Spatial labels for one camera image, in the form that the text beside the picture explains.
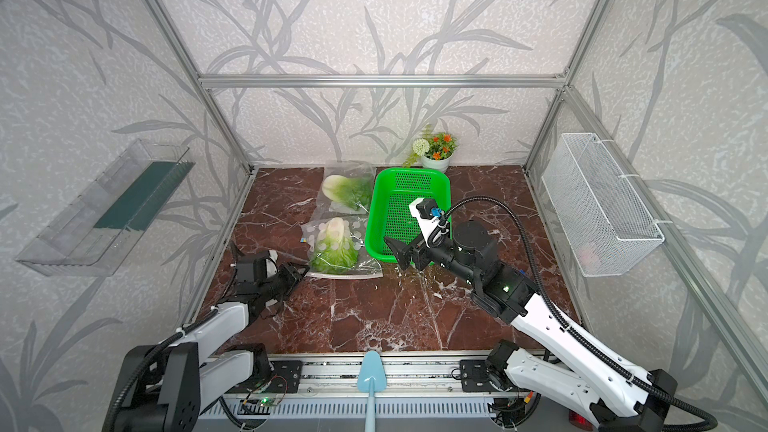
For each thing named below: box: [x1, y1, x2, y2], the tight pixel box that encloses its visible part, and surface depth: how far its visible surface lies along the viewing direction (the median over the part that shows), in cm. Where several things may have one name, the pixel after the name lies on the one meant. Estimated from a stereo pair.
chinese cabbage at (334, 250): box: [310, 217, 358, 273], surface depth 92 cm
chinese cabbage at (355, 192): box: [322, 174, 373, 210], surface depth 107 cm
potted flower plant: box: [402, 124, 458, 172], surface depth 110 cm
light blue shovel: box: [357, 350, 387, 432], surface depth 74 cm
